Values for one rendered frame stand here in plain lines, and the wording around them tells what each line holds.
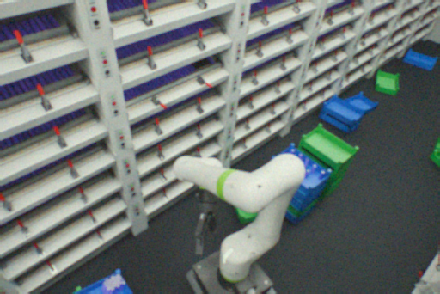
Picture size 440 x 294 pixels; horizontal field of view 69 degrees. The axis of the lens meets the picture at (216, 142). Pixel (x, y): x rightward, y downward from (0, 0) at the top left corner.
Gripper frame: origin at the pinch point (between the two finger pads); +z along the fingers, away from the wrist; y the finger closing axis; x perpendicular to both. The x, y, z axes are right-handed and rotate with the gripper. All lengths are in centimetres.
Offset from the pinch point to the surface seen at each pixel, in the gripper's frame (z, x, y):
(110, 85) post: -64, -29, 38
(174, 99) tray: -66, -20, 4
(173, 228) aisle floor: 4, -41, -48
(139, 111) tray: -58, -30, 16
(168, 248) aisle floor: 15, -39, -39
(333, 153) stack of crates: -50, 52, -88
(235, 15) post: -106, 7, 1
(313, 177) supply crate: -33, 41, -68
